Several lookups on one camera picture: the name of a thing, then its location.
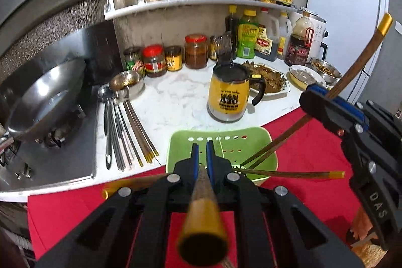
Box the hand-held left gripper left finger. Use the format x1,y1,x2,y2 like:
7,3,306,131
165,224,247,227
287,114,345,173
36,144,201,268

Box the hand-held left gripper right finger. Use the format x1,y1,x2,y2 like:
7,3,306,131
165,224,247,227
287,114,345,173
206,139,365,268

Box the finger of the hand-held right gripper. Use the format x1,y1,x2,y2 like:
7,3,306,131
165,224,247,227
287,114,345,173
309,84,402,131
299,91,369,134

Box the green perforated utensil holder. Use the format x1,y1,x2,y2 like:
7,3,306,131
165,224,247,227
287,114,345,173
165,126,279,187

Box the steel bowl with food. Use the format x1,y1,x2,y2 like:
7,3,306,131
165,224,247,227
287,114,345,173
309,57,342,81

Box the yellow-rimmed oval dish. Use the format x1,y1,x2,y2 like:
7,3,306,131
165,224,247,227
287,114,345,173
288,64,327,90

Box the bundle of thin dark chopsticks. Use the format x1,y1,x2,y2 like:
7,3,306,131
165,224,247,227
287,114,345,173
124,100,160,167

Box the plate of cooked food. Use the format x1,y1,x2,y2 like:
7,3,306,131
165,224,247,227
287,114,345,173
240,59,290,96

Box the bundle of steel chopsticks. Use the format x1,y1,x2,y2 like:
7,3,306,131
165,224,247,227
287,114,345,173
111,101,134,172

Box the white kitchen appliance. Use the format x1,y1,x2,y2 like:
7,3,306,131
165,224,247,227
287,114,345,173
298,7,329,60

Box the white plastic jug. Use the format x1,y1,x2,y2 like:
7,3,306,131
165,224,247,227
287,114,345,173
278,12,294,60

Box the steel spoon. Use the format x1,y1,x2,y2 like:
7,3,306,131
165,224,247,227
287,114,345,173
97,86,114,171

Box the large soy sauce jug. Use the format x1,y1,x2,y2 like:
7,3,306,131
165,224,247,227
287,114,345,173
254,7,280,62

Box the small yellow-label jar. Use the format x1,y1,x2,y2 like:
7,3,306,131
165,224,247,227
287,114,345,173
165,46,183,72

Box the small steel bowl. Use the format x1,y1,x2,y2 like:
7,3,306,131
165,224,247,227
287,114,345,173
109,70,146,99

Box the red-lidded sauce jar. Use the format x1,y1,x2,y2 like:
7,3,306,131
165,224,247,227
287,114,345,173
141,45,168,78

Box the red-lidded chili jar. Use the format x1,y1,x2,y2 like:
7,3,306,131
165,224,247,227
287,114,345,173
184,33,209,69

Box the green squeeze bottle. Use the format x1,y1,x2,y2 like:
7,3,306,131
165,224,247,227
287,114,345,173
237,9,260,59

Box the clear plastic cup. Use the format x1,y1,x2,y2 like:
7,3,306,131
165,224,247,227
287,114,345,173
209,32,235,63

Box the green-label jar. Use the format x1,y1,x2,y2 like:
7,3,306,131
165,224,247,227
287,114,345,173
123,47,146,74

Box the yellow-capped dark soy bottle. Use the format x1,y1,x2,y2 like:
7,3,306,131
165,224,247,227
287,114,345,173
225,5,240,52

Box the red tablecloth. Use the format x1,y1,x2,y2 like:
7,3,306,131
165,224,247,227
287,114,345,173
28,108,402,268

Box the gas stove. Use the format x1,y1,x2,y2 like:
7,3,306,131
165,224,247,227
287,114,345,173
0,92,98,194

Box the steel wok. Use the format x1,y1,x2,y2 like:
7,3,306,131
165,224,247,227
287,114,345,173
0,58,87,143

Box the yellow mug with black handle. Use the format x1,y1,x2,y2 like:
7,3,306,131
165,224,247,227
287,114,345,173
207,62,267,123

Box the dark jug with red handle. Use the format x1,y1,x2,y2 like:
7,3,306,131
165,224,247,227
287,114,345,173
284,11,315,67

